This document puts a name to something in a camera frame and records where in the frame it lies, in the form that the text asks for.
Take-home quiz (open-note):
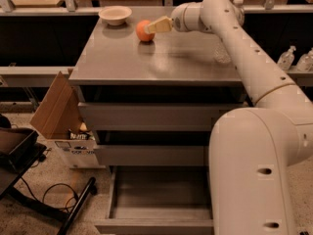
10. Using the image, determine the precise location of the clear plastic water bottle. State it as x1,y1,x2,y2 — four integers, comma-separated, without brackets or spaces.
214,0,245,65

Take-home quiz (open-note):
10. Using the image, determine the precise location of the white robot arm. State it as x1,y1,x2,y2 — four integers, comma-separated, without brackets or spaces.
144,0,313,235

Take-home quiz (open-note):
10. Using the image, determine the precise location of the grey middle drawer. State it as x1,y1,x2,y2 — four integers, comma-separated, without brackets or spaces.
94,145,208,166

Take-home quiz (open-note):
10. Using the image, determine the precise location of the orange fruit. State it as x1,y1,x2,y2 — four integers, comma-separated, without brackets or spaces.
136,20,155,42

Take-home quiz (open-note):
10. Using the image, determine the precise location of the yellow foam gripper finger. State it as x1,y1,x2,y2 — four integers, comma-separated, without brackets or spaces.
144,16,172,34

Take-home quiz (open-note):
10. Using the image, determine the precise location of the grey top drawer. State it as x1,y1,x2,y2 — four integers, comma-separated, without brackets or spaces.
78,103,244,131

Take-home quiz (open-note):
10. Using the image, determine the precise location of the black floor cable left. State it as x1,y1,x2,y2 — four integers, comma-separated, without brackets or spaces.
20,176,80,213

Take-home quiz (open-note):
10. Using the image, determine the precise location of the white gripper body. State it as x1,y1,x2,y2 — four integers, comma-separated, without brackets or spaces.
171,2,206,32

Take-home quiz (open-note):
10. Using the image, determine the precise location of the grey drawer cabinet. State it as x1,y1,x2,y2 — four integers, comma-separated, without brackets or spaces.
68,6,248,235

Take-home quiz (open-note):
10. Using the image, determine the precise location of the cream ceramic bowl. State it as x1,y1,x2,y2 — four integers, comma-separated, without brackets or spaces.
99,6,132,26

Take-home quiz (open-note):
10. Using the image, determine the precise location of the open cardboard box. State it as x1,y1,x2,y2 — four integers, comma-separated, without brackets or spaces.
30,72,104,169

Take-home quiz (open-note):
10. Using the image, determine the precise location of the grey bottom drawer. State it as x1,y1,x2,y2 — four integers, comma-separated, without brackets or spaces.
95,166,214,235

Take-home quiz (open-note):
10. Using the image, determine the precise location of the grey drawer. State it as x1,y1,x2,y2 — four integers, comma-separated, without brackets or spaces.
94,145,208,166
78,103,244,131
95,166,214,235

